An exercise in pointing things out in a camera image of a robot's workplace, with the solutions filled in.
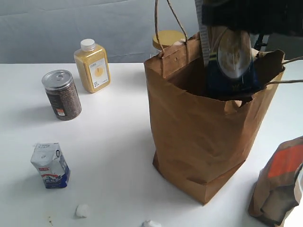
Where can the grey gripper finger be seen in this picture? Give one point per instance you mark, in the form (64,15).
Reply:
(203,33)

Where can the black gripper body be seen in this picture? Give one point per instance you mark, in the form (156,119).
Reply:
(284,17)

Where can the dark blue food pouch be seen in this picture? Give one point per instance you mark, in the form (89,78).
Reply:
(231,70)

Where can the brown paper bag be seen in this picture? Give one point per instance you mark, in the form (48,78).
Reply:
(201,140)

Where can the brown orange package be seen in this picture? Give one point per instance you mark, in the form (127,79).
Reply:
(279,187)

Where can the black stand pole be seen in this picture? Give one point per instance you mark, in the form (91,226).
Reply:
(261,42)

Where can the jar with gold lid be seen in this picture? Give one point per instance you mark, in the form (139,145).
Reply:
(166,39)

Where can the yellow grain bottle white cap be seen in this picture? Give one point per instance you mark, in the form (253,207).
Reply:
(92,64)

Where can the clear jar of brown grains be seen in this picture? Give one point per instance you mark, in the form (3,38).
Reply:
(62,94)

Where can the white crumpled paper at edge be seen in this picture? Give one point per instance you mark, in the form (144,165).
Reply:
(151,223)

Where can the small white blue milk carton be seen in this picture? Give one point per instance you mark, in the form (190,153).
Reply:
(50,163)

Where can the white crumpled paper ball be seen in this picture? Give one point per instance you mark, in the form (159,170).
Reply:
(82,211)

